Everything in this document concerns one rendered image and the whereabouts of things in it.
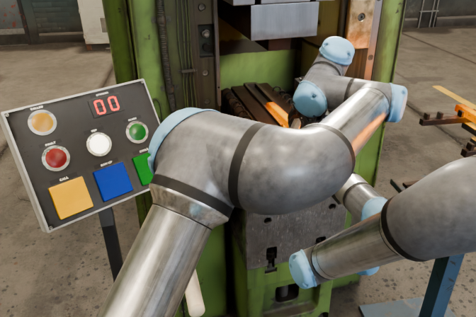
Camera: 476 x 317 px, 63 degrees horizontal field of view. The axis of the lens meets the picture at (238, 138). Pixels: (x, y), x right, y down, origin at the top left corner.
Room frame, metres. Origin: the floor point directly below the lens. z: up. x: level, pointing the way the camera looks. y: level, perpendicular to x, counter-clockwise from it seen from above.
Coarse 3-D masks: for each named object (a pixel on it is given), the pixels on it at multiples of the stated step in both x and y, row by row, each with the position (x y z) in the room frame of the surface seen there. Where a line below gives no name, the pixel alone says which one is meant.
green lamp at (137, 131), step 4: (136, 124) 0.89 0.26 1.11; (140, 124) 0.90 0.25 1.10; (132, 128) 0.88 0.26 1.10; (136, 128) 0.89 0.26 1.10; (140, 128) 0.89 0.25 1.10; (144, 128) 0.90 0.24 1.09; (132, 132) 0.88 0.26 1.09; (136, 132) 0.88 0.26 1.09; (140, 132) 0.89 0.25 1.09; (144, 132) 0.89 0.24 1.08; (132, 136) 0.87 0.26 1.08; (136, 136) 0.88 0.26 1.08; (140, 136) 0.88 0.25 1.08; (144, 136) 0.89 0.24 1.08
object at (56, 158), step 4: (48, 152) 0.76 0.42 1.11; (52, 152) 0.76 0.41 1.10; (56, 152) 0.76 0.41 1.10; (60, 152) 0.77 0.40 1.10; (64, 152) 0.77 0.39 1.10; (48, 156) 0.75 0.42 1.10; (52, 156) 0.75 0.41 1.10; (56, 156) 0.76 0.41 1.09; (60, 156) 0.76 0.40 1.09; (64, 156) 0.77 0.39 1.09; (48, 160) 0.75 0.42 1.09; (52, 160) 0.75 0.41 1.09; (56, 160) 0.75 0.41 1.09; (60, 160) 0.76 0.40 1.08; (64, 160) 0.76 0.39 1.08; (48, 164) 0.74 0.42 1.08; (52, 164) 0.74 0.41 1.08; (56, 164) 0.75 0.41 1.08; (60, 164) 0.75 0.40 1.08
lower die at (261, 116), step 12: (264, 84) 1.51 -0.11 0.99; (228, 96) 1.41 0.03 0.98; (240, 96) 1.39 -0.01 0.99; (252, 96) 1.38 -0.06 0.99; (276, 96) 1.38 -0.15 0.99; (240, 108) 1.29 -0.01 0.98; (252, 108) 1.27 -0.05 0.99; (264, 108) 1.25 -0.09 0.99; (288, 108) 1.26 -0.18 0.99; (264, 120) 1.16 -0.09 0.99; (276, 120) 1.14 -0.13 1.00
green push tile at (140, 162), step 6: (138, 156) 0.84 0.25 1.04; (144, 156) 0.85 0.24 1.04; (138, 162) 0.84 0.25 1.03; (144, 162) 0.84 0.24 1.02; (138, 168) 0.83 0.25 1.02; (144, 168) 0.83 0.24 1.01; (138, 174) 0.82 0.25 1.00; (144, 174) 0.83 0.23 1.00; (150, 174) 0.83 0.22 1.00; (144, 180) 0.82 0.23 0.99; (150, 180) 0.82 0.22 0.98
